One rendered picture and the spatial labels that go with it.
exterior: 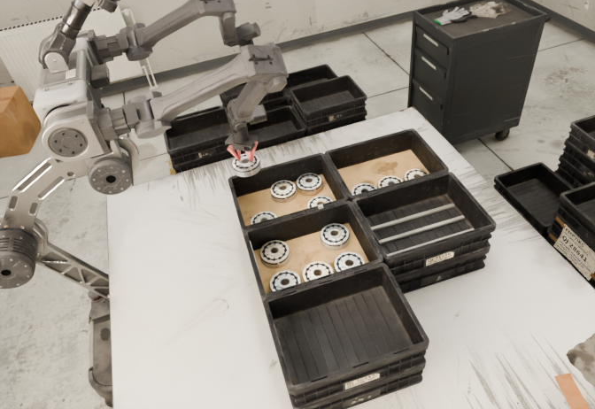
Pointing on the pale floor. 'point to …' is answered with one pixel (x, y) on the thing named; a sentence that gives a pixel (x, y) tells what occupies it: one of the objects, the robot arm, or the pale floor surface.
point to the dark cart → (474, 67)
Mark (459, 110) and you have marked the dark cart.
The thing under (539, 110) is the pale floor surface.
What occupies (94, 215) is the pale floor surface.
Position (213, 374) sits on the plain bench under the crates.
